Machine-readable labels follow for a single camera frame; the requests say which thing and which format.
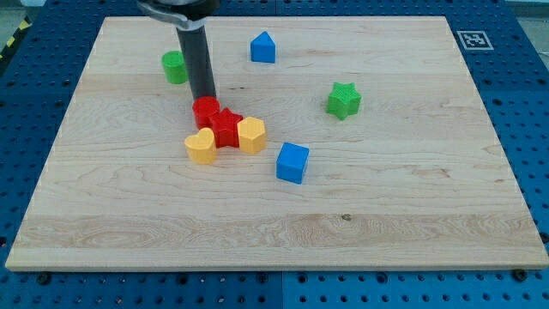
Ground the green star block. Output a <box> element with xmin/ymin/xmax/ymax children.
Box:
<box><xmin>326</xmin><ymin>82</ymin><xmax>362</xmax><ymax>120</ymax></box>

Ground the green cylinder block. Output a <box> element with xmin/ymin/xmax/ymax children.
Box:
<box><xmin>161</xmin><ymin>51</ymin><xmax>188</xmax><ymax>84</ymax></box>

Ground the yellow hexagon block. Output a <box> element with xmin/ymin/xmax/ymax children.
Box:
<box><xmin>237</xmin><ymin>117</ymin><xmax>267</xmax><ymax>155</ymax></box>

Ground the red cylinder block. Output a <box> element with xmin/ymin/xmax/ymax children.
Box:
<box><xmin>192</xmin><ymin>96</ymin><xmax>220</xmax><ymax>129</ymax></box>

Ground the white fiducial marker tag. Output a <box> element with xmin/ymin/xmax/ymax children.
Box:
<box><xmin>456</xmin><ymin>30</ymin><xmax>493</xmax><ymax>51</ymax></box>

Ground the red star block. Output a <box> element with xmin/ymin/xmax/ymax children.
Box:
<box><xmin>211</xmin><ymin>107</ymin><xmax>244</xmax><ymax>148</ymax></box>

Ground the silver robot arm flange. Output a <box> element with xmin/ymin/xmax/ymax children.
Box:
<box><xmin>136</xmin><ymin>0</ymin><xmax>221</xmax><ymax>31</ymax></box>

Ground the blue cube block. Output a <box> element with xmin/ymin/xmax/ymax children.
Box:
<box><xmin>275</xmin><ymin>142</ymin><xmax>310</xmax><ymax>185</ymax></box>

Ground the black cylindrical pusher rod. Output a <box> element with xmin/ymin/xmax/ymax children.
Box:
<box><xmin>177</xmin><ymin>27</ymin><xmax>216</xmax><ymax>100</ymax></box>

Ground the blue triangular prism block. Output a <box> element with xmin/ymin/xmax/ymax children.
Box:
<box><xmin>250</xmin><ymin>31</ymin><xmax>276</xmax><ymax>64</ymax></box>

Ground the yellow heart block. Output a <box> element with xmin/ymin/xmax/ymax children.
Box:
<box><xmin>184</xmin><ymin>127</ymin><xmax>217</xmax><ymax>165</ymax></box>

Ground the light wooden board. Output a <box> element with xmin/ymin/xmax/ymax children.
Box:
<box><xmin>6</xmin><ymin>16</ymin><xmax>548</xmax><ymax>272</ymax></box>

